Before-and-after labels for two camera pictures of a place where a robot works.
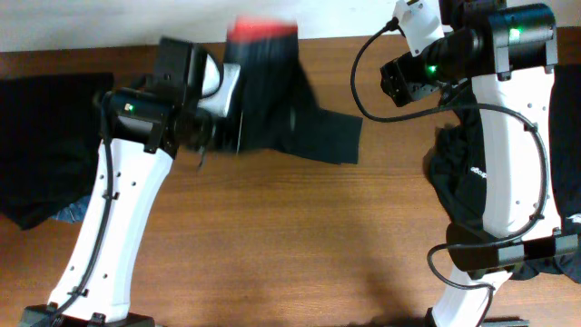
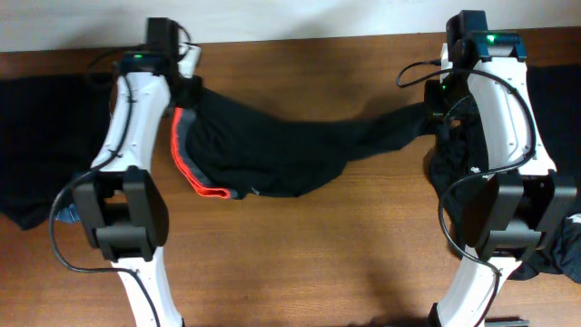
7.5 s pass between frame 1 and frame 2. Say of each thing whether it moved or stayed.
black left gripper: moved
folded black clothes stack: stayed
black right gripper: moved
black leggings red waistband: moved
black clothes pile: stayed
